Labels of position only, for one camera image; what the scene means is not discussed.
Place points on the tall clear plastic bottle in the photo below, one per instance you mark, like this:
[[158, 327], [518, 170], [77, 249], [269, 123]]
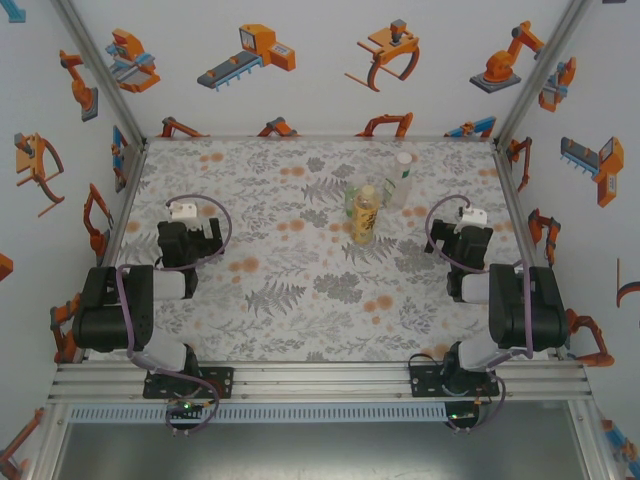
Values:
[[400, 192]]

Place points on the green label soda bottle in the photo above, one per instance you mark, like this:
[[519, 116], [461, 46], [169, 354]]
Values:
[[351, 206]]

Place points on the white bottle cap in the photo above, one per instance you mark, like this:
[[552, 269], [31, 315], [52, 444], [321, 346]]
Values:
[[404, 158]]

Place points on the aluminium corner post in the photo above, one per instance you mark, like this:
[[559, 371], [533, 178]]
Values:
[[539, 75], [105, 75]]

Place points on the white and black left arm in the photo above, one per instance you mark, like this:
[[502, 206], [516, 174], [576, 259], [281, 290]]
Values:
[[110, 310]]

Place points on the floral tablecloth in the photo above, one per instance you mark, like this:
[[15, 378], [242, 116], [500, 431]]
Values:
[[300, 320]]

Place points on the pale green bottle cap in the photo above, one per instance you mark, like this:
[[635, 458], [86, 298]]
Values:
[[352, 190]]

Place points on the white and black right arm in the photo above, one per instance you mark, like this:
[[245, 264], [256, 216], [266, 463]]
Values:
[[530, 310]]

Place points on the yellow label tea bottle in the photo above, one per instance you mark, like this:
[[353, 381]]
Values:
[[365, 225]]

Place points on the yellow bottle cap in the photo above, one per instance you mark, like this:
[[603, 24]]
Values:
[[368, 190]]

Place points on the aluminium mounting rail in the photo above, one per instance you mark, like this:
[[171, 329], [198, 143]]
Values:
[[325, 382]]

